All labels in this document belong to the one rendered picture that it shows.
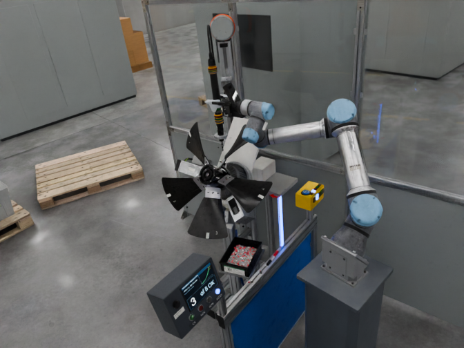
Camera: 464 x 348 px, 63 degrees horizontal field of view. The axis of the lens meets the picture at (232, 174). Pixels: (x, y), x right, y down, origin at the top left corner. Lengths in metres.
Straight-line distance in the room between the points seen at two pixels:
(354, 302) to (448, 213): 0.99
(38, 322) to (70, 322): 0.26
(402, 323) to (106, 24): 6.54
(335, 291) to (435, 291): 1.24
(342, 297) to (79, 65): 6.47
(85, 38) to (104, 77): 0.75
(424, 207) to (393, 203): 0.18
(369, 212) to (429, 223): 1.04
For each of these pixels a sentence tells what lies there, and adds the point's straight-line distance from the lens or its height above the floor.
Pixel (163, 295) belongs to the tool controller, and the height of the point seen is 1.25.
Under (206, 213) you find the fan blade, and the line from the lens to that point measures 2.14.
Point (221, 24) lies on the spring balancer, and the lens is 2.53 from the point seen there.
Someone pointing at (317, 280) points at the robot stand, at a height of 1.00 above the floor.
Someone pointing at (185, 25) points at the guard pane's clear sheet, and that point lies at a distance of 2.98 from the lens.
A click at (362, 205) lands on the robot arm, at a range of 1.54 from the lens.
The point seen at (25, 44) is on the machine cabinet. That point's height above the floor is 1.38.
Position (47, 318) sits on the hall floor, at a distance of 3.43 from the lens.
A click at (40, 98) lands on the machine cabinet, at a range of 7.30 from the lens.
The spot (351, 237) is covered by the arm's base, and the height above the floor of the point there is 1.21.
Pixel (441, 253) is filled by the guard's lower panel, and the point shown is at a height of 0.59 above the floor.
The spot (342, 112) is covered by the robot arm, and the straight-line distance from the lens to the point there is 1.65.
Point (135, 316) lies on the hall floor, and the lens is 3.13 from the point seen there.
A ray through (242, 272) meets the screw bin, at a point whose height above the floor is 0.84.
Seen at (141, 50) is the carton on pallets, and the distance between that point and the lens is 10.22.
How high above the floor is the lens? 2.27
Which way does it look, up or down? 30 degrees down
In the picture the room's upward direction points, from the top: 7 degrees counter-clockwise
